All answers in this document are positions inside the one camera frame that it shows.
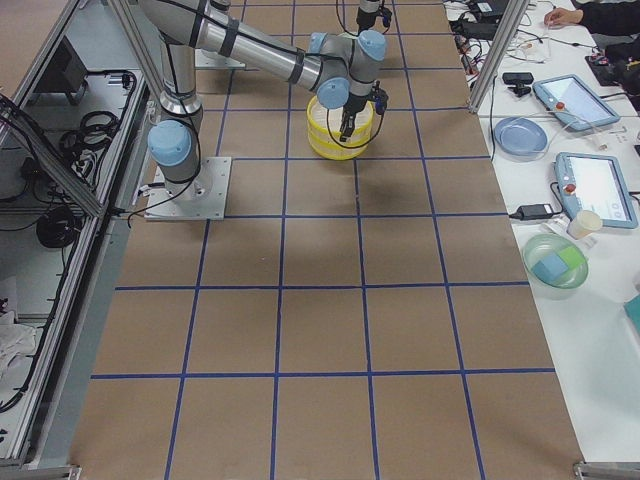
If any blue teach pendant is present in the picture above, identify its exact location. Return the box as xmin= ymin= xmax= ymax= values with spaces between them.
xmin=532 ymin=74 xmax=620 ymax=131
xmin=554 ymin=152 xmax=639 ymax=229

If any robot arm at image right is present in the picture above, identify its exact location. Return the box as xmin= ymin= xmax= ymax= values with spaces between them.
xmin=356 ymin=0 xmax=393 ymax=34

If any person hand at desk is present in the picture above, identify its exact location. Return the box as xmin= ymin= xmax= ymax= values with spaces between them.
xmin=543 ymin=7 xmax=584 ymax=28

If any aluminium frame post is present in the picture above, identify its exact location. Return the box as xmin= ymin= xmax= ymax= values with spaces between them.
xmin=468 ymin=0 xmax=529 ymax=114

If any yellow steamer basket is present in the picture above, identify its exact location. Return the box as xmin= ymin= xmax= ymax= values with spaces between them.
xmin=306 ymin=96 xmax=374 ymax=147
xmin=307 ymin=131 xmax=369 ymax=161

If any blue plate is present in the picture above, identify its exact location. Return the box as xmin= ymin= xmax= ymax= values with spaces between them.
xmin=493 ymin=117 xmax=548 ymax=159

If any black webcam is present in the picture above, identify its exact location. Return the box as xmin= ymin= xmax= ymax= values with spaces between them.
xmin=502 ymin=72 xmax=534 ymax=98

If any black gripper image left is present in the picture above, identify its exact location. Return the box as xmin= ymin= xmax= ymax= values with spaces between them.
xmin=339 ymin=82 xmax=388 ymax=142

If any blue teach pendant lower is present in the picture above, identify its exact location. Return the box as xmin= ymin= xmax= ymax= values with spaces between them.
xmin=554 ymin=152 xmax=639 ymax=229

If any green bowl with sponges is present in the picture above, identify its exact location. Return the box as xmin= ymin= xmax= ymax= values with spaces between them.
xmin=522 ymin=233 xmax=589 ymax=300

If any paper cup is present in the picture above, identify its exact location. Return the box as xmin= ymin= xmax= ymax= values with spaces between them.
xmin=567 ymin=210 xmax=603 ymax=240

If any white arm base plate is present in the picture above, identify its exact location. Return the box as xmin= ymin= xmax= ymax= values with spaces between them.
xmin=144 ymin=157 xmax=232 ymax=221
xmin=195 ymin=49 xmax=246 ymax=70

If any white cloth in cabinet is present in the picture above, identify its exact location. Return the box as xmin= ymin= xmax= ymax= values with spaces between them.
xmin=0 ymin=279 xmax=39 ymax=396

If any blue teach pendant upper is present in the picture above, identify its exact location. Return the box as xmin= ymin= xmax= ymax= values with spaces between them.
xmin=532 ymin=74 xmax=620 ymax=131

